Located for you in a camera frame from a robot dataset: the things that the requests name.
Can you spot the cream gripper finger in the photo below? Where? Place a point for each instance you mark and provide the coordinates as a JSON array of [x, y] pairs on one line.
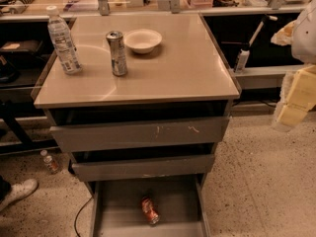
[[297, 97]]

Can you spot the red coke can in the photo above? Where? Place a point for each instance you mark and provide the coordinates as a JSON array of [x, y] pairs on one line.
[[149, 210]]

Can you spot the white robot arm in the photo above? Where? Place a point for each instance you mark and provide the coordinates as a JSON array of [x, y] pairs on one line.
[[301, 35]]

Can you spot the grey top drawer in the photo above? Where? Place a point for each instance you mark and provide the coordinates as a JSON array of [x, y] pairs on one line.
[[152, 133]]

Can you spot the grey drawer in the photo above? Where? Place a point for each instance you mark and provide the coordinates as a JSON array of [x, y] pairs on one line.
[[146, 168], [152, 133], [117, 208]]

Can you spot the grey drawer cabinet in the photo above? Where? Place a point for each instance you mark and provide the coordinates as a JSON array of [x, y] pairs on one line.
[[184, 77]]

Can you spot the silver energy drink can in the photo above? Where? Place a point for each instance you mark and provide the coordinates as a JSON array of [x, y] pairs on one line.
[[117, 51]]

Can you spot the grey bottom drawer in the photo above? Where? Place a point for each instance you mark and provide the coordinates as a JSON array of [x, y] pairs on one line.
[[117, 208]]

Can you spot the grey middle drawer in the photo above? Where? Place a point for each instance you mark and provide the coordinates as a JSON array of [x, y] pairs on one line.
[[146, 168]]

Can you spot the white rod tool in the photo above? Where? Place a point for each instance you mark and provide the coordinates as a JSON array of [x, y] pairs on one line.
[[265, 19]]

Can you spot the white bowl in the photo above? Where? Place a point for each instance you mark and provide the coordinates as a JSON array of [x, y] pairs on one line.
[[142, 41]]

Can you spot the clear plastic water bottle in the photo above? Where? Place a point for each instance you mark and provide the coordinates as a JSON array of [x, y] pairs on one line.
[[61, 39]]

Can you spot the small bottle on floor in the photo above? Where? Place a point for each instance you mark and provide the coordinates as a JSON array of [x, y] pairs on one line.
[[50, 163]]

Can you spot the white sneaker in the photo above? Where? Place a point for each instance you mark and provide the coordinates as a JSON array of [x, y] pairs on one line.
[[18, 192]]

